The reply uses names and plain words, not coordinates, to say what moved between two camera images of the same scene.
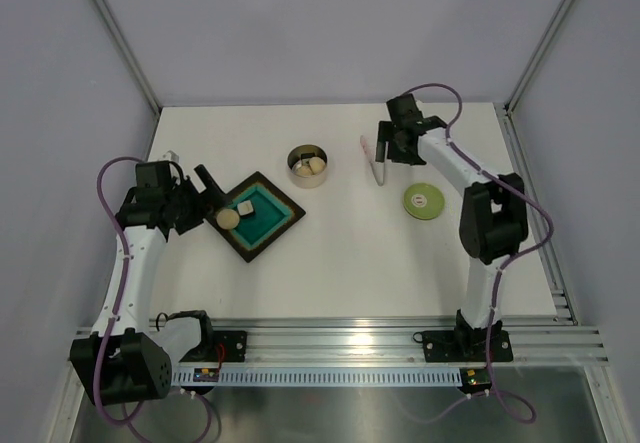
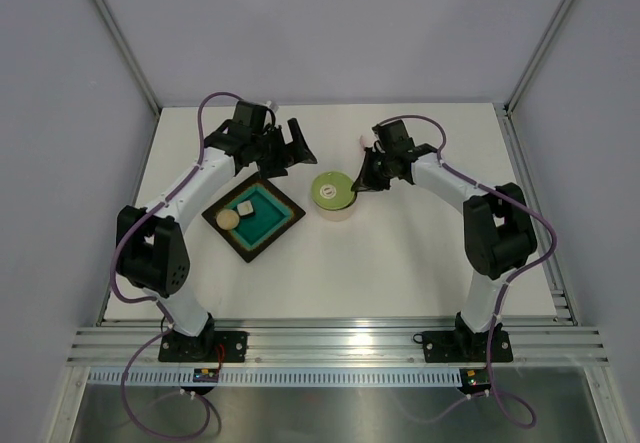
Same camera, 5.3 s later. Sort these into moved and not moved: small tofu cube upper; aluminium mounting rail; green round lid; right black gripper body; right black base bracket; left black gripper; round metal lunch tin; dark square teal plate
Moved: green round lid; round metal lunch tin; left black gripper; right black gripper body
Not moved: dark square teal plate; aluminium mounting rail; small tofu cube upper; right black base bracket
